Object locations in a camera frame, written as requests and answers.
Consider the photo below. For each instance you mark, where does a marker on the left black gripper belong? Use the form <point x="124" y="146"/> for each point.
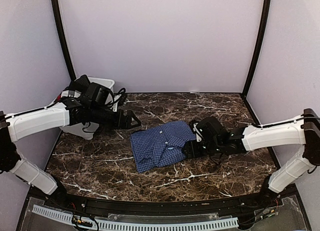
<point x="120" y="124"/>

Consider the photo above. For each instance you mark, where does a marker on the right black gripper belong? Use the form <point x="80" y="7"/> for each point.
<point x="192" y="151"/>

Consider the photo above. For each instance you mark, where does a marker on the blue checked long sleeve shirt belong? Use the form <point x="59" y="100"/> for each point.
<point x="160" y="146"/>

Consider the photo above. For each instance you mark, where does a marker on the white plastic bin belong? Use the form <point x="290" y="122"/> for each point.
<point x="84" y="121"/>

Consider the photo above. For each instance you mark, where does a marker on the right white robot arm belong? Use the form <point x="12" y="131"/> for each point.
<point x="303" y="130"/>

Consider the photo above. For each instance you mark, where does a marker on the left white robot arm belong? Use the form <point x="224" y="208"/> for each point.
<point x="68" y="111"/>

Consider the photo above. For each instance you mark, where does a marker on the black white patterned shirt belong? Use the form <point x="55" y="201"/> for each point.
<point x="76" y="87"/>

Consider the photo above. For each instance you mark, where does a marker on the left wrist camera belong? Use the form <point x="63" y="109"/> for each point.
<point x="96" y="95"/>

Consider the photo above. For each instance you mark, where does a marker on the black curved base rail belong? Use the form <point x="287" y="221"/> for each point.
<point x="285" y="213"/>

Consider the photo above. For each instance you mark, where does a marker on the white slotted cable duct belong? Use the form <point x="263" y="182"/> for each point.
<point x="121" y="222"/>

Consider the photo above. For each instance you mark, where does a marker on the left black frame post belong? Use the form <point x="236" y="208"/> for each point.
<point x="62" y="39"/>

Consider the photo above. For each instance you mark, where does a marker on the black frame post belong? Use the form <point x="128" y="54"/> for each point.
<point x="62" y="39"/>
<point x="257" y="48"/>

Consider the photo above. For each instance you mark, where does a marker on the right black frame post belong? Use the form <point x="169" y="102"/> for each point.
<point x="257" y="48"/>

